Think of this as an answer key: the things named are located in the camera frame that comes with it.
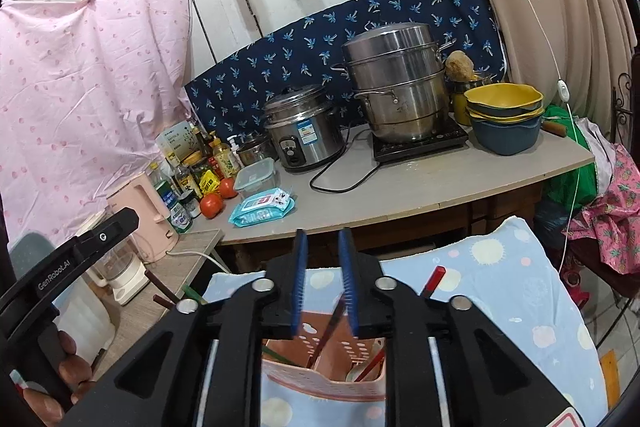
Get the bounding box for dark red chopstick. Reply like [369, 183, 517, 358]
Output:
[152, 294, 174, 310]
[144, 269, 179, 303]

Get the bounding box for person's left hand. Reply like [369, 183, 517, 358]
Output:
[19, 329, 98, 427]

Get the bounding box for grey back counter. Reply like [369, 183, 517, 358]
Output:
[191, 126, 593, 245]

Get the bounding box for pink perforated utensil holder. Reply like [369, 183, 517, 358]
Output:
[262, 311, 386, 402]

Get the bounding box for blue wet wipes pack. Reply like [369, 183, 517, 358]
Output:
[229, 187, 295, 228]

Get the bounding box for teal dish drainer lid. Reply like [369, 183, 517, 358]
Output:
[9, 232, 54, 280]

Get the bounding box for clear food container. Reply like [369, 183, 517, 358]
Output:
[234, 157, 279, 199]

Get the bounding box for white blender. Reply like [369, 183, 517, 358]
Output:
[86, 235, 149, 306]

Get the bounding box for steel rice cooker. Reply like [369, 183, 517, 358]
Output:
[264, 84, 345, 172]

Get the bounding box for left tomato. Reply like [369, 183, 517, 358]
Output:
[200, 192, 224, 219]

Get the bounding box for tomato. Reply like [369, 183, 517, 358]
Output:
[200, 192, 224, 219]
[217, 178, 238, 199]

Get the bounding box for small steel lidded pot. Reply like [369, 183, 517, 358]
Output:
[238, 131, 278, 167]

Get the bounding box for right tomato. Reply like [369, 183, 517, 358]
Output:
[217, 178, 238, 199]

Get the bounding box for yellow seasoning packet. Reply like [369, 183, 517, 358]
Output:
[198, 169, 220, 195]

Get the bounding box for black induction cooker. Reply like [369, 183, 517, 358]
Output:
[372, 116, 469, 164]

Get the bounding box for yellow oil bottle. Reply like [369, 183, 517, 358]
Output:
[212, 135, 241, 179]

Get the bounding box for pink electric kettle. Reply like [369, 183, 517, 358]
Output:
[106, 172, 179, 263]

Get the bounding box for light blue patterned tablecloth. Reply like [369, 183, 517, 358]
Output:
[204, 218, 608, 426]

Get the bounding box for stacked steel steamer pot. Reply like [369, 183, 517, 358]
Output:
[330, 22, 449, 143]

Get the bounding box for navy floral backsplash cloth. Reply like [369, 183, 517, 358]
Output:
[186, 0, 506, 139]

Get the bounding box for stacked yellow blue bowls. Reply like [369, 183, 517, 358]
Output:
[464, 82, 544, 156]

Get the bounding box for green plastic bag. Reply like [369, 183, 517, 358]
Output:
[542, 104, 598, 210]

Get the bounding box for pink dotted curtain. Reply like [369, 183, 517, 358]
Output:
[1, 0, 191, 244]

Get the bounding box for pink floral garment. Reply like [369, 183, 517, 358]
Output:
[565, 144, 640, 275]

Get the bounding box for white switch cord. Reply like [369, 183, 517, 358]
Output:
[456, 0, 584, 278]

